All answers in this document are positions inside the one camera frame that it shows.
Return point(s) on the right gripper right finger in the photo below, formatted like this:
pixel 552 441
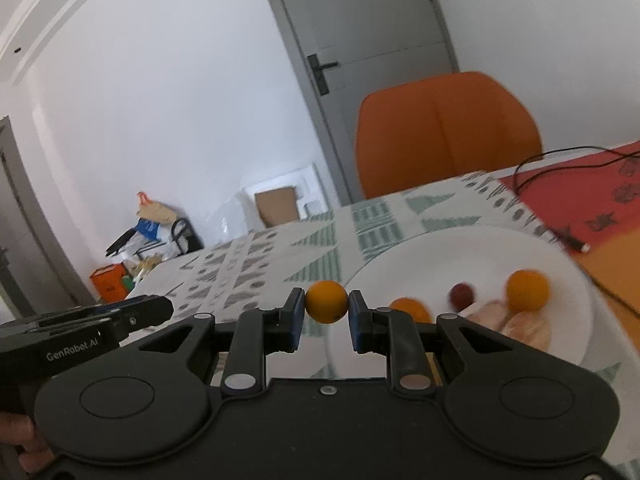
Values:
pixel 505 398

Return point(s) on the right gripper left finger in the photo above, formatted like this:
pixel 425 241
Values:
pixel 149 398

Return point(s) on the peeled orange segment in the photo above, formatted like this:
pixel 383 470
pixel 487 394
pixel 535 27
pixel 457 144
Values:
pixel 529 328

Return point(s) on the dark red plum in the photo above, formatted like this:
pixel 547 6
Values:
pixel 461 296

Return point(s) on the large orange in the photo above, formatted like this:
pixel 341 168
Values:
pixel 413 307

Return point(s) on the small orange kumquat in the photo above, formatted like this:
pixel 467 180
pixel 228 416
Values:
pixel 326 302

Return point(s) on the person's left hand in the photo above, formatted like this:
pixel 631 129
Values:
pixel 19 430

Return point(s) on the peeled pomelo segment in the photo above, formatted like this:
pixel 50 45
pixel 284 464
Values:
pixel 493 314

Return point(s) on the orange box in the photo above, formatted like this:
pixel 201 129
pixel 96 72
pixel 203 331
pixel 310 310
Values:
pixel 108 282

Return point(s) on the small orange on plate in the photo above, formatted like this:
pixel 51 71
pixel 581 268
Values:
pixel 527 290

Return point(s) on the white round plate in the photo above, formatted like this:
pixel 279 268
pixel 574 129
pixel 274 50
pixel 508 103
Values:
pixel 427 266

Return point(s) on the patterned tablecloth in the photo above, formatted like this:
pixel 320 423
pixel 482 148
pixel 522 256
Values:
pixel 260 269

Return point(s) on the blue white plastic bag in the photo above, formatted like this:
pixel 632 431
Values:
pixel 148 229

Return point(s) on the red orange mat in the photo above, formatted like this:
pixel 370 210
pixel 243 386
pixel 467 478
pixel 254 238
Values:
pixel 592 196

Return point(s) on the brown cardboard piece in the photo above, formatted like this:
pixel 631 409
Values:
pixel 278 206

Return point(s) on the white foam packaging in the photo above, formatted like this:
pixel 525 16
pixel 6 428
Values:
pixel 311 198

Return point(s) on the orange chair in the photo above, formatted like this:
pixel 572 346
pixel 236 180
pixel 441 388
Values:
pixel 438 128

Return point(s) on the grey door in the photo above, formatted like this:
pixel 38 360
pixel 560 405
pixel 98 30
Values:
pixel 379 44

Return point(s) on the black door handle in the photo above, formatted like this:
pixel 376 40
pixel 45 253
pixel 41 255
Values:
pixel 317 71

